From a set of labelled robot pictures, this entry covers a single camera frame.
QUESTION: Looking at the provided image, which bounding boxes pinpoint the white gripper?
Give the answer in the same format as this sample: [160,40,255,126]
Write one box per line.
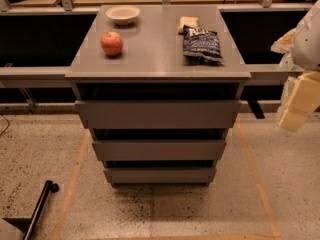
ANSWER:
[278,71,320,132]

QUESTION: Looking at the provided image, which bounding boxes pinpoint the grey bottom drawer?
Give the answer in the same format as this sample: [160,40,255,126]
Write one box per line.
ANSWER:
[104,168,216,184]

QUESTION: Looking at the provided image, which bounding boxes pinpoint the grey drawer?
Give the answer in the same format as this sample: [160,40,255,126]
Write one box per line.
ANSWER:
[75,100,241,129]
[92,140,226,161]
[104,168,216,184]

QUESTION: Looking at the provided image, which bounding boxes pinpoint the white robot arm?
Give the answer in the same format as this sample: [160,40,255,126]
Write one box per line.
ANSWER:
[271,1,320,132]

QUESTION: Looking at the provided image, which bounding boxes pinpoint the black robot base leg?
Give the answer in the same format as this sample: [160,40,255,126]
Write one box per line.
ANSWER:
[22,180,59,240]

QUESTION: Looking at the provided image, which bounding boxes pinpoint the grey drawer cabinet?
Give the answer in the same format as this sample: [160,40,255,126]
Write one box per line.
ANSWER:
[64,4,252,188]

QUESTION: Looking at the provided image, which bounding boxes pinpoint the grey middle drawer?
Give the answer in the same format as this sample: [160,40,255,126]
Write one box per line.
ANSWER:
[92,140,226,161]

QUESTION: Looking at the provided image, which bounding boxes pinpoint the grey top drawer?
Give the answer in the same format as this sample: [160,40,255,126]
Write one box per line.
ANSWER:
[75,100,241,129]

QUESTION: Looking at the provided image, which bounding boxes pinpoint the clear sanitizer bottle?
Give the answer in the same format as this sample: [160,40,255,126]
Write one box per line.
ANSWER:
[279,53,293,71]

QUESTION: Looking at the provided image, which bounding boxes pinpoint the blue chip bag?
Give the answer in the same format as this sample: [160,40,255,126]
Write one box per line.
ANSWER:
[183,25,223,62]

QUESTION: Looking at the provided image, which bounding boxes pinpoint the yellow sponge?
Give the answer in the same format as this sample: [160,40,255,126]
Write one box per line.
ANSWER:
[178,16,199,34]

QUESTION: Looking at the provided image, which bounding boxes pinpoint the red apple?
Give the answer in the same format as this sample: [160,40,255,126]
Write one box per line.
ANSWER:
[100,32,123,56]

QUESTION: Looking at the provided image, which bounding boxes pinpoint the white bowl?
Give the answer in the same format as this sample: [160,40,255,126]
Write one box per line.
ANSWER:
[106,5,140,26]

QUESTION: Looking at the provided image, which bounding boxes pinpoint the black bracket under rail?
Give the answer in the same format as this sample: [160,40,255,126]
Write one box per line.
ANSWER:
[248,100,265,119]

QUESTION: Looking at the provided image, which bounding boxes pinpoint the grey metal rail shelf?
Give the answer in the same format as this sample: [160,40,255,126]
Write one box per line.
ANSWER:
[0,64,303,88]

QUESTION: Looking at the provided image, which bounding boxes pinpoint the black cable on floor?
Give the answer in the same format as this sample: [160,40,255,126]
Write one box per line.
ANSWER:
[0,113,11,137]

